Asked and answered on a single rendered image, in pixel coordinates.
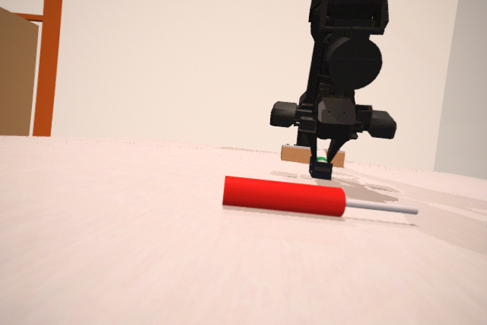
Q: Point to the red-handled screwdriver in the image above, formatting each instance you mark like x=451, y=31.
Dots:
x=297, y=197

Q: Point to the white and green battery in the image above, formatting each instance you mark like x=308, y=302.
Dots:
x=321, y=155

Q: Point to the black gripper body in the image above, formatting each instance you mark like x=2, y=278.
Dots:
x=283, y=114

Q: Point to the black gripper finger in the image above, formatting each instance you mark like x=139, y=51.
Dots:
x=312, y=139
x=334, y=147

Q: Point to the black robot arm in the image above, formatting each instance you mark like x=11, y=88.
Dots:
x=343, y=51

